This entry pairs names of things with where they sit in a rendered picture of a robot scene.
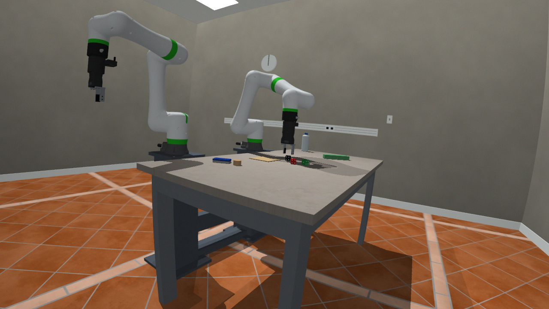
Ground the white plastic bottle with blue cap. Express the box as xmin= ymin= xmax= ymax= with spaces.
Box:
xmin=301 ymin=133 xmax=309 ymax=151

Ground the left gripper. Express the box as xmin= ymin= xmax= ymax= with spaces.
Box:
xmin=281 ymin=111 xmax=299 ymax=155

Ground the tan flat mat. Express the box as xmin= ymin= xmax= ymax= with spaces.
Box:
xmin=249 ymin=157 xmax=280 ymax=162

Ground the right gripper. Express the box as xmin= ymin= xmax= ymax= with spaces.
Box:
xmin=87 ymin=42 xmax=117 ymax=102

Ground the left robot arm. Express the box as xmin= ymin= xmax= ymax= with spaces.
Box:
xmin=230 ymin=70 xmax=315 ymax=150

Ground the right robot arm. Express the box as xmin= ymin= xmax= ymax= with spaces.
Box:
xmin=87 ymin=11 xmax=189 ymax=155

